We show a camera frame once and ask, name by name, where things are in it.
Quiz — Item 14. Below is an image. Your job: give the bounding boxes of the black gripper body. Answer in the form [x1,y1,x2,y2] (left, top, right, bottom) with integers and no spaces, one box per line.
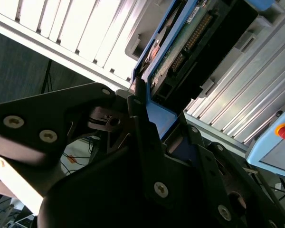
[37,146,217,228]

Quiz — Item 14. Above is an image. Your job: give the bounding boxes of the hard disk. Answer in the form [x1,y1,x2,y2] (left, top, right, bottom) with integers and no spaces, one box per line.
[130,0,276,152]

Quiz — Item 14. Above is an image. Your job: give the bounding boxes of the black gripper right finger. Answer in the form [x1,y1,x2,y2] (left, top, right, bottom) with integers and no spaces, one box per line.
[166,113,285,228]

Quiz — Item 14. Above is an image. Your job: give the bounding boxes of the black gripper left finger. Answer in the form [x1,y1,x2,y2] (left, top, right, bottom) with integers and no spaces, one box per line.
[0,77,178,208]

